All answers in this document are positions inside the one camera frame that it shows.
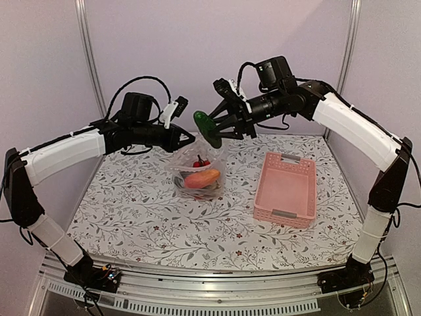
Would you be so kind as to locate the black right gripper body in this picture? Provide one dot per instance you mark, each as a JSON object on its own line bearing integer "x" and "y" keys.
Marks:
{"x": 277, "y": 107}

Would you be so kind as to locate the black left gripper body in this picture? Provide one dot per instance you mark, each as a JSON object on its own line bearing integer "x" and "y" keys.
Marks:
{"x": 142, "y": 135}

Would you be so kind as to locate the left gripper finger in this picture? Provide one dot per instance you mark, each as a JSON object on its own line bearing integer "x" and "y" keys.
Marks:
{"x": 178, "y": 144}
{"x": 185, "y": 135}

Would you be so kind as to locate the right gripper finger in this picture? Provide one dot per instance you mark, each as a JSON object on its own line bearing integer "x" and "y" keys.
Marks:
{"x": 229, "y": 127}
{"x": 228, "y": 106}

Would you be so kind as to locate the green cucumber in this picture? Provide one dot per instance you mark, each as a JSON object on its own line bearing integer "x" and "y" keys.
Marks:
{"x": 205, "y": 126}

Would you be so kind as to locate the red lychee bunch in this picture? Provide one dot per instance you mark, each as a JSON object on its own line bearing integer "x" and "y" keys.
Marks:
{"x": 202, "y": 165}

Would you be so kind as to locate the clear zip top bag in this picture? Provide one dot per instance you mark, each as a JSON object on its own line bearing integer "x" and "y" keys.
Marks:
{"x": 198, "y": 169}

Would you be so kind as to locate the dark purple eggplant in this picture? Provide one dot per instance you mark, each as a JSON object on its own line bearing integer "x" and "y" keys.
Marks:
{"x": 179, "y": 184}

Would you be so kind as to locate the orange red mango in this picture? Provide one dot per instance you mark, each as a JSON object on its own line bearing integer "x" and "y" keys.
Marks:
{"x": 199, "y": 180}

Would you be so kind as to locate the pink perforated plastic basket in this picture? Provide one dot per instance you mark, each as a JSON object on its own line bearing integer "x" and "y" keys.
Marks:
{"x": 286, "y": 192}

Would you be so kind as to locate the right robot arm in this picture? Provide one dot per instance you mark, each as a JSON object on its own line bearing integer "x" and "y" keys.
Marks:
{"x": 284, "y": 94}

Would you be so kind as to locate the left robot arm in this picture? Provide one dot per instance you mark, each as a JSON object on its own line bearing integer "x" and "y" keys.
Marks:
{"x": 131, "y": 125}

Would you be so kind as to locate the floral tablecloth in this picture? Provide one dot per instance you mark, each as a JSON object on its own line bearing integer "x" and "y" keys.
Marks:
{"x": 132, "y": 211}

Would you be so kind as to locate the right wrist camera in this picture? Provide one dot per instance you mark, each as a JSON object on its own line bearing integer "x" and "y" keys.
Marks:
{"x": 225, "y": 89}

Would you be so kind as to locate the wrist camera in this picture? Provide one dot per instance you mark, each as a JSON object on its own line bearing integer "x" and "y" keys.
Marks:
{"x": 225, "y": 89}
{"x": 172, "y": 110}

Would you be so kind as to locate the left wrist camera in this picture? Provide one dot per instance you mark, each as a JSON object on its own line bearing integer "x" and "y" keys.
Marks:
{"x": 172, "y": 110}

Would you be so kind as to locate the right aluminium frame post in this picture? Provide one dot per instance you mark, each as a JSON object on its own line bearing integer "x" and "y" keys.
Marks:
{"x": 350, "y": 40}

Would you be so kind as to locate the aluminium frame post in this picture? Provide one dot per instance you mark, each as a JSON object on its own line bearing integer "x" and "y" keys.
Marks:
{"x": 83, "y": 25}
{"x": 350, "y": 40}

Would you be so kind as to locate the aluminium front rail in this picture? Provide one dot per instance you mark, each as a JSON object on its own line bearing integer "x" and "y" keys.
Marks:
{"x": 147, "y": 289}

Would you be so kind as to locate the left aluminium frame post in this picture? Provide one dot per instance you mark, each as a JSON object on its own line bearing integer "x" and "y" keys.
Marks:
{"x": 83, "y": 25}

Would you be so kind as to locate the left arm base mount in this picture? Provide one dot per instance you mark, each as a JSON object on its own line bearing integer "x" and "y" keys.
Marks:
{"x": 84, "y": 274}

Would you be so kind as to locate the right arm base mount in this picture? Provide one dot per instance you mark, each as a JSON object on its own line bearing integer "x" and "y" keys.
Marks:
{"x": 352, "y": 275}

